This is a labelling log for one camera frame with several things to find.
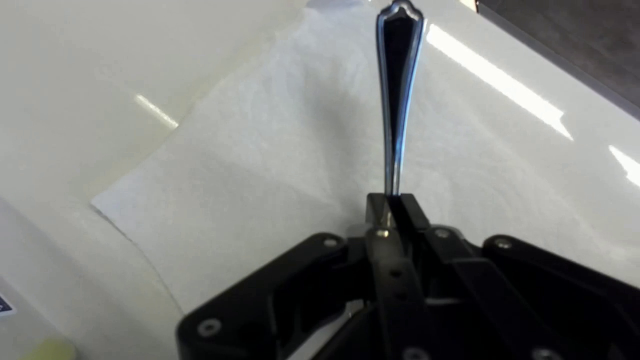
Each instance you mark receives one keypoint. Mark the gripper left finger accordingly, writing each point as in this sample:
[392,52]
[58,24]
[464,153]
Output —
[300,295]

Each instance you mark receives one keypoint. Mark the silver spoon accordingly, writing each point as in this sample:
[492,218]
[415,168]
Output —
[396,95]

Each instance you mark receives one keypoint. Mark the white paper napkin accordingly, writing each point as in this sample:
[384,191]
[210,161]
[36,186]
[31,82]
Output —
[310,165]

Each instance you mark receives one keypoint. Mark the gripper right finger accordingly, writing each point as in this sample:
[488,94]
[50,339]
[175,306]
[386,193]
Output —
[525,300]

